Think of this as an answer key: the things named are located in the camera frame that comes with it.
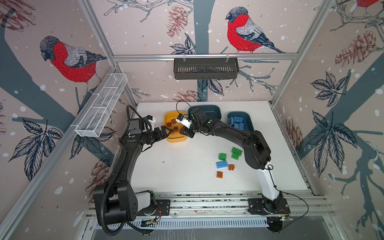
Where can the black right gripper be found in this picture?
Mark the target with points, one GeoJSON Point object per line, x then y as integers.
{"type": "Point", "coordinates": [194, 119]}

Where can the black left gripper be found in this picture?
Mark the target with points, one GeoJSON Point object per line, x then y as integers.
{"type": "Point", "coordinates": [158, 136]}

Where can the light blue sloped lego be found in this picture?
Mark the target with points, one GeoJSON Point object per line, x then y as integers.
{"type": "Point", "coordinates": [239, 126]}

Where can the green lego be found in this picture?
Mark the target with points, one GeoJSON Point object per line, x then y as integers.
{"type": "Point", "coordinates": [236, 151]}
{"type": "Point", "coordinates": [235, 156]}
{"type": "Point", "coordinates": [222, 157]}

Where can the brown lego arch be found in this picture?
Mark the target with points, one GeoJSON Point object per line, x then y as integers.
{"type": "Point", "coordinates": [231, 167]}

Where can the brown lego bottom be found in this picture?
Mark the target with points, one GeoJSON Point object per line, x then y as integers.
{"type": "Point", "coordinates": [219, 175]}

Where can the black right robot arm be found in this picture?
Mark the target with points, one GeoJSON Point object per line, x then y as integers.
{"type": "Point", "coordinates": [257, 155]}

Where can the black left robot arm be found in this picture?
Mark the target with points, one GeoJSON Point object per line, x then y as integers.
{"type": "Point", "coordinates": [116, 202]}

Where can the yellow plastic bin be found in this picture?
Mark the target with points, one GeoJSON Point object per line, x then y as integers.
{"type": "Point", "coordinates": [178, 137]}

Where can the middle dark teal bin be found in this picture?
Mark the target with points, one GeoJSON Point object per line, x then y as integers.
{"type": "Point", "coordinates": [211, 111]}

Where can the dark teal bin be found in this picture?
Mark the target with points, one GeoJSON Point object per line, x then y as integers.
{"type": "Point", "coordinates": [211, 111]}
{"type": "Point", "coordinates": [248, 125]}

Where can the right dark teal bin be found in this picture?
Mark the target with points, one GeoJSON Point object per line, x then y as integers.
{"type": "Point", "coordinates": [248, 125]}

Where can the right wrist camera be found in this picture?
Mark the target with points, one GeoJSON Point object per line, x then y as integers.
{"type": "Point", "coordinates": [182, 119]}

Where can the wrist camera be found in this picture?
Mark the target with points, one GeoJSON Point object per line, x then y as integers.
{"type": "Point", "coordinates": [139, 125]}
{"type": "Point", "coordinates": [182, 119]}

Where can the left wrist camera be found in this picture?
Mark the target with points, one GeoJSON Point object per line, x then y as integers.
{"type": "Point", "coordinates": [139, 125]}

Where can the black hanging wire basket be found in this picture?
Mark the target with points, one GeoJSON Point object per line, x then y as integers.
{"type": "Point", "coordinates": [206, 68]}

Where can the white mesh wall shelf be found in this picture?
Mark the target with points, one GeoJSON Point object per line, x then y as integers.
{"type": "Point", "coordinates": [98, 113]}

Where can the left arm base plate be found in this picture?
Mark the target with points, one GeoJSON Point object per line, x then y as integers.
{"type": "Point", "coordinates": [162, 209]}

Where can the aluminium mounting rail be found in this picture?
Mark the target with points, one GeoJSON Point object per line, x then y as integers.
{"type": "Point", "coordinates": [223, 204]}

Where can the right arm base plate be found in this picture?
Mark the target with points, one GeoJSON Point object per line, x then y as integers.
{"type": "Point", "coordinates": [263, 207]}

